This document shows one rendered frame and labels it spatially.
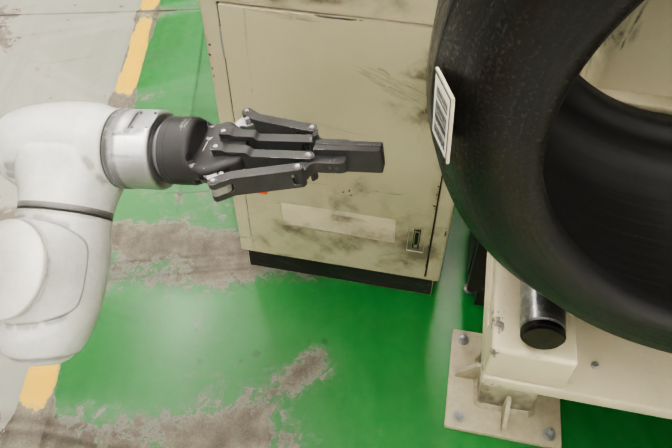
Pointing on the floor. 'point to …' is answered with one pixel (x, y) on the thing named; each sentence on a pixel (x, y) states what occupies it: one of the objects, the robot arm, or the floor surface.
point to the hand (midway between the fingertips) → (349, 156)
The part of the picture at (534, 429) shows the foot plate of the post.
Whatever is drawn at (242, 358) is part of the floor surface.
